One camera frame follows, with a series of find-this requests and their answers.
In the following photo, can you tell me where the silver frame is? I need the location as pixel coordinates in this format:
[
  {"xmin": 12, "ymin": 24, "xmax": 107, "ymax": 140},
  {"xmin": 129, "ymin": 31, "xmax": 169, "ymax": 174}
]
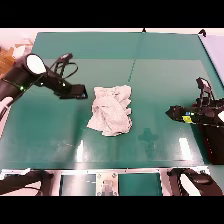
[{"xmin": 0, "ymin": 166, "xmax": 224, "ymax": 197}]

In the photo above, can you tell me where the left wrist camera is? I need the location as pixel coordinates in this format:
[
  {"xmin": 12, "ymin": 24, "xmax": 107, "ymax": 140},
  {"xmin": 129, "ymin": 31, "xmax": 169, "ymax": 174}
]
[{"xmin": 55, "ymin": 52, "xmax": 75, "ymax": 68}]

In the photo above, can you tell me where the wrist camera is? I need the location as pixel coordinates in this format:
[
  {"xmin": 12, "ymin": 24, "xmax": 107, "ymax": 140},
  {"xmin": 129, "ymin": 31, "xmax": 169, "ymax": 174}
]
[
  {"xmin": 55, "ymin": 52, "xmax": 75, "ymax": 68},
  {"xmin": 195, "ymin": 76, "xmax": 215, "ymax": 101}
]

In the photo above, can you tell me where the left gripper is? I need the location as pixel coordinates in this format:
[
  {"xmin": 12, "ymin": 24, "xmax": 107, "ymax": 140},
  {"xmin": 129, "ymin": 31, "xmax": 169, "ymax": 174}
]
[{"xmin": 58, "ymin": 83, "xmax": 90, "ymax": 101}]

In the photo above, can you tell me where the light grey garment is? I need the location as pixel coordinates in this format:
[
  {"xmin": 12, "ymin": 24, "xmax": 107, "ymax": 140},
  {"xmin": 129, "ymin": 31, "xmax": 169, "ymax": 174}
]
[{"xmin": 86, "ymin": 84, "xmax": 134, "ymax": 137}]

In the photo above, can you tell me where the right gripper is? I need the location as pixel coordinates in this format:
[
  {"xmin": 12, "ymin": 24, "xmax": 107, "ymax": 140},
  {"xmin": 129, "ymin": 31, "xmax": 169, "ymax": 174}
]
[{"xmin": 165, "ymin": 104, "xmax": 197, "ymax": 125}]

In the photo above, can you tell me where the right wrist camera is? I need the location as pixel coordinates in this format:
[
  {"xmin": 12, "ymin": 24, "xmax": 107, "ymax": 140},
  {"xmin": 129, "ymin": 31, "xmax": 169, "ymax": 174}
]
[{"xmin": 195, "ymin": 76, "xmax": 215, "ymax": 101}]

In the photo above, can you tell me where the black garment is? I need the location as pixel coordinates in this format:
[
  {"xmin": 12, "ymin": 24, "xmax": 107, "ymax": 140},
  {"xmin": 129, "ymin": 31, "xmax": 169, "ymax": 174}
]
[{"xmin": 199, "ymin": 124, "xmax": 224, "ymax": 165}]

